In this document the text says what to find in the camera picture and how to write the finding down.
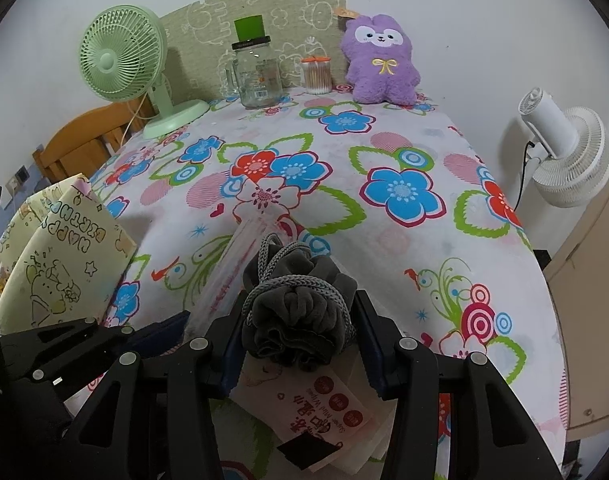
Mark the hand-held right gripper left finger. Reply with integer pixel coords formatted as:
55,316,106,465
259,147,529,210
67,290,258,480

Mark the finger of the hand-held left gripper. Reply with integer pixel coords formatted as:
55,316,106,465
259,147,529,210
14,347,120,401
2,310,192,361

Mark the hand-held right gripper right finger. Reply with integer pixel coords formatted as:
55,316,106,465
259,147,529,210
354,292,565,480

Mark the white wet wipes packet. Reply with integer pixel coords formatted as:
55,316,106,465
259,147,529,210
232,350,400,476

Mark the grey drawstring pouch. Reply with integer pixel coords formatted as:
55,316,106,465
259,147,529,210
242,232,359,373

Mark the yellow cartoon storage box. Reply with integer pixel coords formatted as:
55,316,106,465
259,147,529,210
0,172,138,336

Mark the pink transparent packet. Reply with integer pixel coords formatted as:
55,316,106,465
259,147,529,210
184,217,265,341

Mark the floral tablecloth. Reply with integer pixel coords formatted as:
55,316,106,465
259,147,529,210
64,85,570,480

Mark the wooden bed headboard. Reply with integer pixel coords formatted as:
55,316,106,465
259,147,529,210
32,97,150,183

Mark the beige wardrobe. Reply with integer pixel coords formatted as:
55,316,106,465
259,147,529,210
541,125,609,443

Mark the glass jar mug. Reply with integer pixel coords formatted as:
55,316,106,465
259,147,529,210
224,36,284,109

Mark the green desk fan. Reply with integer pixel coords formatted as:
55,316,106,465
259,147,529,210
80,5,211,140

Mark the purple plush bunny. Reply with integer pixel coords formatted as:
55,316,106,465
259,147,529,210
338,7,423,107

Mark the cotton swab jar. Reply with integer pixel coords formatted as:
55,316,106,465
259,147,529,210
301,55,332,95

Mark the white standing fan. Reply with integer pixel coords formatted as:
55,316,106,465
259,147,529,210
517,87,609,208

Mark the green patterned board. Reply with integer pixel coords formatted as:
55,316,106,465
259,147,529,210
159,0,347,98

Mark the green plastic cup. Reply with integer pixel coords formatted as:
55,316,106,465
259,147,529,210
234,16,266,42

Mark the wall socket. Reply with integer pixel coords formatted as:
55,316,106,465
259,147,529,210
7,164,30,191

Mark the black fan cable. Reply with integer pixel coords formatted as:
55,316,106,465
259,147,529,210
511,140,536,213

